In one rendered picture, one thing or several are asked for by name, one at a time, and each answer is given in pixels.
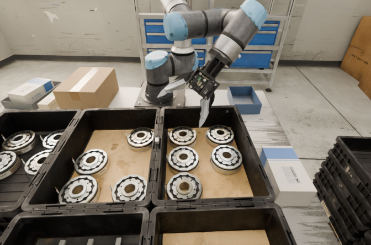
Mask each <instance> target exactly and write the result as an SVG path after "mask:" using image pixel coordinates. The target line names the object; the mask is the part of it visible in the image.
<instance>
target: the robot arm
mask: <svg viewBox="0 0 371 245"><path fill-rule="evenodd" d="M158 2H159V4H160V6H161V8H162V10H163V12H164V14H165V16H164V19H163V27H164V31H165V35H166V38H167V39H168V40H169V41H174V46H173V47H172V48H171V54H168V52H166V51H163V50H162V51H161V50H158V51H153V52H151V53H149V54H148V55H147V56H146V57H145V70H146V79H147V85H146V89H145V97H146V98H147V99H148V100H150V101H153V102H164V101H166V100H169V99H170V98H171V97H172V96H173V91H174V90H181V89H183V88H184V86H185V83H186V82H187V83H186V84H188V83H189V86H188V87H189V88H190V89H192V90H194V91H195V92H197V93H198V94H199V95H200V96H201V97H203V99H201V100H200V106H201V111H200V118H199V127H201V126H202V125H203V124H204V122H205V120H206V118H207V116H208V114H209V110H210V108H211V106H212V104H213V102H214V99H215V93H214V92H215V90H216V89H217V87H218V86H219V85H220V84H219V83H218V82H217V81H216V79H215V78H216V76H217V75H218V74H219V73H220V71H221V70H222V69H223V68H224V66H225V67H227V68H229V67H230V66H231V65H232V63H234V62H235V60H236V59H237V58H241V55H240V53H241V52H242V51H243V50H244V49H245V47H246V46H247V45H248V44H249V42H250V41H251V40H252V38H253V37H254V36H255V35H256V33H257V32H258V31H259V30H260V29H261V26H262V25H263V23H264V22H265V21H266V19H267V17H268V13H267V11H266V9H265V8H264V6H263V5H261V4H260V3H259V2H257V1H255V0H246V1H244V3H243V4H242V5H241V6H240V8H239V9H226V8H215V9H211V10H197V11H192V0H158ZM213 36H219V37H218V38H217V39H216V40H215V42H214V43H213V44H212V46H211V48H212V49H210V50H209V52H208V54H209V55H210V56H211V57H212V59H211V60H208V61H207V62H206V63H205V65H204V66H203V67H202V68H201V69H199V68H198V54H197V52H196V51H195V50H194V47H193V46H192V39H198V38H208V37H213ZM173 76H178V77H177V78H175V79H174V80H173V81H172V82H171V83H170V82H169V77H173Z"/></svg>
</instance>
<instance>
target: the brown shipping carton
mask: <svg viewBox="0 0 371 245"><path fill-rule="evenodd" d="M118 91H119V86H118V81H117V77H116V73H115V68H114V67H80V68H78V69H77V70H76V71H75V72H74V73H73V74H71V75H70V76H69V77H68V78H67V79H66V80H64V81H63V82H62V83H61V84H60V85H59V86H58V87H56V88H55V89H54V90H53V91H52V92H53V94H54V96H55V99H56V101H57V103H58V105H59V108H60V109H81V110H84V109H88V108H108V107H109V105H110V104H111V102H112V100H113V99H114V97H115V96H116V94H117V92H118Z"/></svg>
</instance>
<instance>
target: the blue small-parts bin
mask: <svg viewBox="0 0 371 245"><path fill-rule="evenodd" d="M227 98H228V101H229V104H230V105H234V106H237V107H238V110H239V112H240V114H241V115H255V114H260V112H261V107H262V103H261V101H260V99H259V97H258V95H257V94H256V92H255V90H254V89H253V87H252V86H228V90H227Z"/></svg>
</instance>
